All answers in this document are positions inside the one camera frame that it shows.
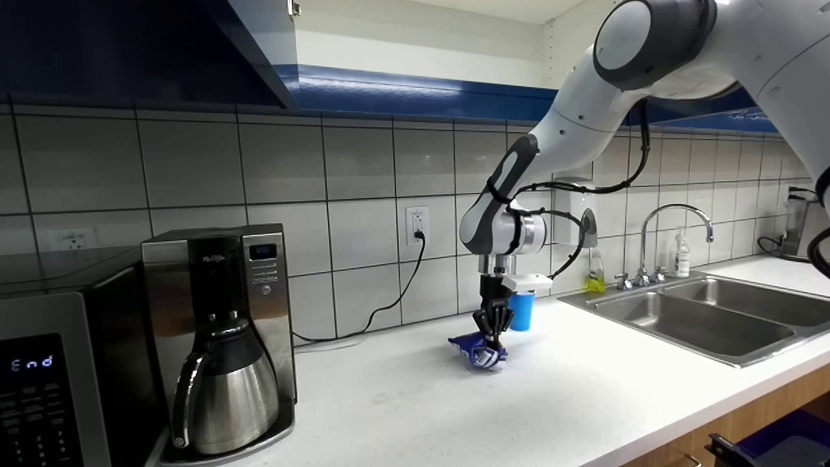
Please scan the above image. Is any blue cabinet door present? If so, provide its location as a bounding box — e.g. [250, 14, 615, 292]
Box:
[0, 0, 296, 112]

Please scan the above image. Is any dark blue bin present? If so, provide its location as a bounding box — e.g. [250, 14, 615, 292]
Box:
[706, 409, 830, 467]

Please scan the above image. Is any small white bottle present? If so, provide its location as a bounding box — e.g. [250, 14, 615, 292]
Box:
[672, 231, 695, 279]

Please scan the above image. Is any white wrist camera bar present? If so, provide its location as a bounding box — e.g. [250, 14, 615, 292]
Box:
[503, 270, 555, 298]

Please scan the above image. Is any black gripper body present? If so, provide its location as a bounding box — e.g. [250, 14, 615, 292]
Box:
[477, 273, 514, 322]

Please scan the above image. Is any blue plastic cup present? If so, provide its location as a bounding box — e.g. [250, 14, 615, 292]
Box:
[505, 291, 538, 335]

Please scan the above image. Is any stainless steel sink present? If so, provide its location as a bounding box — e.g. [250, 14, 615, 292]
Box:
[564, 273, 830, 370]

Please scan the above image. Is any steel coffee carafe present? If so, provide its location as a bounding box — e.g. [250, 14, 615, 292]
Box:
[169, 313, 283, 459]

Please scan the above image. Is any white wall soap dispenser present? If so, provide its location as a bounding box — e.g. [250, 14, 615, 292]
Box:
[549, 176, 602, 255]

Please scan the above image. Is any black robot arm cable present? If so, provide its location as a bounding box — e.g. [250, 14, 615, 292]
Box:
[514, 99, 655, 279]

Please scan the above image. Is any white wall outlet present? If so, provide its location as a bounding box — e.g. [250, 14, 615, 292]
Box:
[401, 203, 432, 246]
[53, 226, 99, 255]

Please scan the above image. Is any grey metal fixture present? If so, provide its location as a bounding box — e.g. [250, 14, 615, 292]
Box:
[756, 185, 825, 268]

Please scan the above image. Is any black power cord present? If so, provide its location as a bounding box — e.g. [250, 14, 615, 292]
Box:
[291, 228, 429, 346]

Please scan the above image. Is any yellow dish soap bottle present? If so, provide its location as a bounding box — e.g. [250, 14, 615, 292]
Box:
[581, 250, 608, 298]

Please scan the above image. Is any blue snack packet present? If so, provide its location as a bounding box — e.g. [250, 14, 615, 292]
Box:
[446, 329, 511, 374]

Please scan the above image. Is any black coffee maker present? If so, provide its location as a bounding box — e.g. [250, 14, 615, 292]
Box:
[140, 221, 300, 464]

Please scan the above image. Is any wooden base cabinet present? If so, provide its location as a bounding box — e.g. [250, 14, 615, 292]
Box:
[603, 360, 830, 467]

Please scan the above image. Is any chrome sink faucet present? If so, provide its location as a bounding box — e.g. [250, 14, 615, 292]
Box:
[634, 199, 716, 289]

